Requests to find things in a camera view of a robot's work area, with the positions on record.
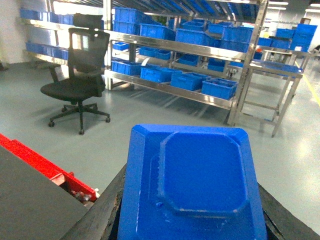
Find black office chair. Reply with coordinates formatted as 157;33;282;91
40;13;111;127

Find blue block part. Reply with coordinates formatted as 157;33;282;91
117;124;267;240

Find red table edge frame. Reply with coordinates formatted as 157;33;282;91
0;134;99;203

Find steel flow rack shelving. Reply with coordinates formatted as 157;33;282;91
20;0;269;126

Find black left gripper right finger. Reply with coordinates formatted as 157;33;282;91
258;185;320;240

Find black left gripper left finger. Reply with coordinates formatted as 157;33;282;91
62;165;127;240

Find stainless steel side table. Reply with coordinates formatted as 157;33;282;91
236;60;304;138

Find front left blue bin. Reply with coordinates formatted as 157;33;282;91
170;72;211;91

